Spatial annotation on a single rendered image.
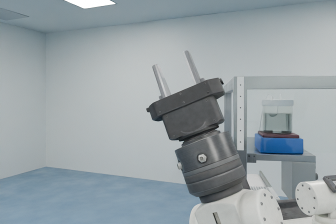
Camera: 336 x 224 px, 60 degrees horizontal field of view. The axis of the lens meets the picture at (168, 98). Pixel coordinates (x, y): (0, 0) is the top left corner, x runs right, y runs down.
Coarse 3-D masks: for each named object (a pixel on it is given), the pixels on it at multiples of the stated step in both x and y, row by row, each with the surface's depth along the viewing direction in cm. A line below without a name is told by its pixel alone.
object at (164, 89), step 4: (156, 64) 47; (152, 68) 47; (156, 68) 47; (160, 68) 49; (156, 72) 47; (160, 72) 47; (156, 76) 46; (160, 76) 46; (156, 80) 46; (160, 80) 46; (164, 80) 48; (160, 84) 46; (164, 84) 47; (160, 88) 46; (164, 88) 46; (168, 88) 48; (160, 92) 46; (164, 92) 45; (168, 92) 47; (160, 96) 46; (164, 96) 45
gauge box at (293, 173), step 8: (288, 168) 143; (296, 168) 137; (304, 168) 136; (312, 168) 136; (288, 176) 143; (296, 176) 137; (304, 176) 136; (312, 176) 136; (288, 184) 143; (296, 184) 137; (288, 192) 143
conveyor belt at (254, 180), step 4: (248, 176) 261; (252, 176) 261; (256, 176) 261; (248, 180) 249; (252, 180) 249; (256, 180) 249; (260, 180) 249; (252, 184) 237; (256, 184) 237; (260, 184) 237; (264, 184) 237
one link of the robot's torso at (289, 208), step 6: (294, 198) 84; (282, 204) 79; (288, 204) 79; (294, 204) 79; (282, 210) 74; (288, 210) 74; (294, 210) 74; (300, 210) 74; (282, 216) 70; (288, 216) 70; (294, 216) 70; (300, 216) 70; (306, 216) 70; (288, 222) 67; (294, 222) 67; (300, 222) 67; (306, 222) 67; (312, 222) 62
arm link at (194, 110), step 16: (208, 80) 42; (176, 96) 43; (192, 96) 43; (208, 96) 42; (160, 112) 44; (176, 112) 43; (192, 112) 43; (208, 112) 42; (176, 128) 43; (192, 128) 42; (208, 128) 42; (192, 144) 40; (208, 144) 40; (224, 144) 40; (192, 160) 40; (208, 160) 39; (224, 160) 40
